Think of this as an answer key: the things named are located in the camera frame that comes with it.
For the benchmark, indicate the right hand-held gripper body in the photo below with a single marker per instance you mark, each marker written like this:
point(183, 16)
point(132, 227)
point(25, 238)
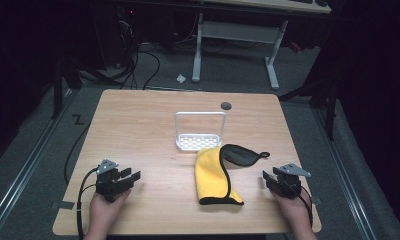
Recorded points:
point(288, 183)

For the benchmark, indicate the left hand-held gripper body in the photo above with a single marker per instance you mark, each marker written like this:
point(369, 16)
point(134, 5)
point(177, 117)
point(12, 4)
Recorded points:
point(108, 185)

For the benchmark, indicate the yellow cloth with black trim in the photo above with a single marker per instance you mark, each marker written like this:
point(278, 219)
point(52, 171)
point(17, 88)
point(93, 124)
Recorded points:
point(209, 173)

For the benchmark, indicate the person's left hand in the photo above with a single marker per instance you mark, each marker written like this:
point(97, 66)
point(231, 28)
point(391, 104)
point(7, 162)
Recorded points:
point(103, 210)

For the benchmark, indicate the person's right hand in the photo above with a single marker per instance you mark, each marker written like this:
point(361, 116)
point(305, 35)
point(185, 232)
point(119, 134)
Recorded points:
point(293, 210)

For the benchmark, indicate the grey tape piece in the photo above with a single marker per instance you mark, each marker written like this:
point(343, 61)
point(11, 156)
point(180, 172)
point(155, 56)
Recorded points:
point(64, 204)
point(317, 200)

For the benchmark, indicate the black round table grommet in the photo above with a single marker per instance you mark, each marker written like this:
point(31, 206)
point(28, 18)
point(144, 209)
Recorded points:
point(226, 106)

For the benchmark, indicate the black metal stand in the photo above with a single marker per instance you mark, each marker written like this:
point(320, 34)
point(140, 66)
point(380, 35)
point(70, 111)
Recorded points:
point(57, 90)
point(329, 110)

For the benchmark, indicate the white paper scrap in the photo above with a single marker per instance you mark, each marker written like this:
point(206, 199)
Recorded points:
point(181, 78)

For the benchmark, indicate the small red object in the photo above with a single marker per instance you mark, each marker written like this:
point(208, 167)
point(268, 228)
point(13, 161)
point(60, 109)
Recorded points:
point(295, 47)

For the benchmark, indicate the white-framed desk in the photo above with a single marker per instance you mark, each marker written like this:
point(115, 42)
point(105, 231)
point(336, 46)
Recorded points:
point(238, 31)

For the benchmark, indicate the metal floor rail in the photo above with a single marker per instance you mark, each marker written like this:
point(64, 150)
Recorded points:
point(24, 170)
point(344, 176)

